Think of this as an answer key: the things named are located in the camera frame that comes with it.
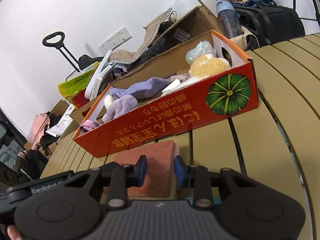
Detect pink satin scrunchie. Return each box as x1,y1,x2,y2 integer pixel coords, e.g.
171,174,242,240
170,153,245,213
80,120,100,133

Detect red white sponge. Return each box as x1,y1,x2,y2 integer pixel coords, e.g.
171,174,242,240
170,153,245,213
106,140,180,200

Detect purple towel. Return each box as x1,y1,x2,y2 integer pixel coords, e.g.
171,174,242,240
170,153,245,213
109,77,170,99

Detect yellow white hamster plush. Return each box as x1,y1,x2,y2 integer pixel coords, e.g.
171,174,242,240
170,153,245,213
189,54,230,79

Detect blue tissue pack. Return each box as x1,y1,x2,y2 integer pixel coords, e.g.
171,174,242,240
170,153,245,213
185,196,222,207

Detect person's hand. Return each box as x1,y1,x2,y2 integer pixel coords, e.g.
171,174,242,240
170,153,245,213
7,225,23,240

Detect white paper sheet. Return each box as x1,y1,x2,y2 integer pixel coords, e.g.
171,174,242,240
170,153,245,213
46,105,75,137

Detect pink backpack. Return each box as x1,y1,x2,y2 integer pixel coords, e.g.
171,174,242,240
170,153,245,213
26,113,50,150

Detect small brown cardboard box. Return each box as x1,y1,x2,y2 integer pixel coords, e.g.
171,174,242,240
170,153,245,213
50,100,94,125

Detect purple plush toy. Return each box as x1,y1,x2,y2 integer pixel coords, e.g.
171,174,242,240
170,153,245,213
103,95,138,123

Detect orange pumpkin cardboard box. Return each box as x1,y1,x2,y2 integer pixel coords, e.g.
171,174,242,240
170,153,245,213
73,30,259,158

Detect yellow snack bag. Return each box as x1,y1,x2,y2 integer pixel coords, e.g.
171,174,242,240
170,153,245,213
58,61,100,109

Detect crumpled clear plastic bag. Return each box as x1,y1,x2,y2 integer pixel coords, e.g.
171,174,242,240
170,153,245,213
185,41,216,66

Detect large brown cardboard box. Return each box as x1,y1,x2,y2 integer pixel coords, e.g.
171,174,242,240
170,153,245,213
109,0,223,81

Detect black bag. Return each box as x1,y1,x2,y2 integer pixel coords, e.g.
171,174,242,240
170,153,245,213
235,6,305,47

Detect blue water bottle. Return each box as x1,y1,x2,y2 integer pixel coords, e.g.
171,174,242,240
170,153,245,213
216,0,244,39

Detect dark window frame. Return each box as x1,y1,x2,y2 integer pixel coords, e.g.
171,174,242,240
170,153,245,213
1,110,25,187

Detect black trolley handle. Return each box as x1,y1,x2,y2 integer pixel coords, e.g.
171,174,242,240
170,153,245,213
42,31,80,73

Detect white wall socket strip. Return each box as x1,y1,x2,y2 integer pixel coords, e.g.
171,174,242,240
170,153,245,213
98,27,132,53

